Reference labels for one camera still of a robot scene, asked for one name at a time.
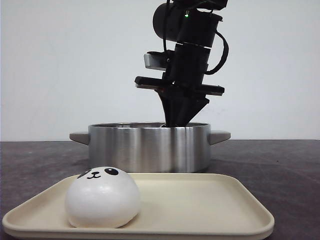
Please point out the panda bun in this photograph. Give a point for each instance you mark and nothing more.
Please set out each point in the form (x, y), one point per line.
(102, 197)

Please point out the beige plastic tray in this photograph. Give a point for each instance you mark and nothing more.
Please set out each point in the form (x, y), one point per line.
(174, 206)

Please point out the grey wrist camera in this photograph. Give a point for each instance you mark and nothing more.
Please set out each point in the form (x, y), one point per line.
(158, 60)

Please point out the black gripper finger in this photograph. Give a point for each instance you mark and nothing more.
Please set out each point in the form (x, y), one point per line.
(188, 107)
(172, 102)

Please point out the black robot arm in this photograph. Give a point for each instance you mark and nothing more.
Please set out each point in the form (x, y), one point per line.
(192, 22)

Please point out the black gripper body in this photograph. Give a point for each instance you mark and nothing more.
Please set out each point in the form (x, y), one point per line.
(185, 72)

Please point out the stainless steel pot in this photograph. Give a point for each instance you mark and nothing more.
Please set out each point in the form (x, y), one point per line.
(150, 147)

